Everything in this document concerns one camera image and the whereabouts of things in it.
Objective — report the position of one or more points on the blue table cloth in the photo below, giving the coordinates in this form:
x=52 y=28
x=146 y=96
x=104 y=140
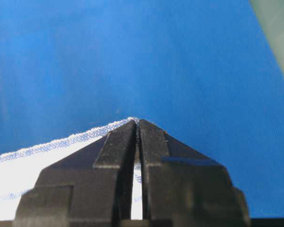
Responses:
x=202 y=70

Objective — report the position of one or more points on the blue white striped towel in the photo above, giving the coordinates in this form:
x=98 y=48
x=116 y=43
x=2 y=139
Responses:
x=20 y=169

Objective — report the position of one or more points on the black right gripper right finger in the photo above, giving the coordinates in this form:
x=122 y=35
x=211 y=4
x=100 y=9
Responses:
x=185 y=188

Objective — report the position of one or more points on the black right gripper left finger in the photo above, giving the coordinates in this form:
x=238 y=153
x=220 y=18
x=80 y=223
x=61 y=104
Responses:
x=89 y=188

